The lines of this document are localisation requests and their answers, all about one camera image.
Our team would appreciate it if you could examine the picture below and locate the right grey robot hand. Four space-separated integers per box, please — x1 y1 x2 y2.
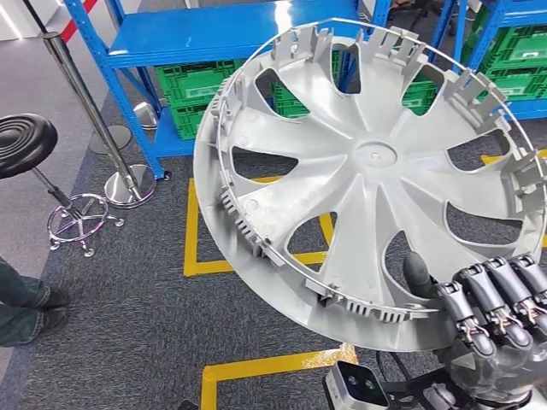
402 251 547 406

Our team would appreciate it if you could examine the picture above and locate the grey plastic wheel hubcap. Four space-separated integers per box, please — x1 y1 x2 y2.
193 18 547 353

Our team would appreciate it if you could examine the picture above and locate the blue metal shelf rack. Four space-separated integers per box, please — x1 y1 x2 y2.
64 0 391 181
427 0 547 121

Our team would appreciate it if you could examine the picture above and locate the person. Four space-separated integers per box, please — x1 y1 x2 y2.
0 257 72 348

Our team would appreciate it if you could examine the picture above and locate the red barrier belt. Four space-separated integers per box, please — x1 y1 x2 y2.
60 0 99 44

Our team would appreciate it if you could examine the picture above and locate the black stool chrome base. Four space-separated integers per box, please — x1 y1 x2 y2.
0 113 125 259

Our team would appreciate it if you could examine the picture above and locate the black barrier belt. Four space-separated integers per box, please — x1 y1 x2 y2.
23 0 48 36

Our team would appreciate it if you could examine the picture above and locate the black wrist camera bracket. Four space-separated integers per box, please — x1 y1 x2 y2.
375 350 475 410

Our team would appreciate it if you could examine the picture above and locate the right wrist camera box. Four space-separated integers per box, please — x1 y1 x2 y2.
323 360 391 410

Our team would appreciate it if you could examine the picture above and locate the chrome stanchion post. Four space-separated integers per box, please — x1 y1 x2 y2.
133 102 158 130
42 31 158 210

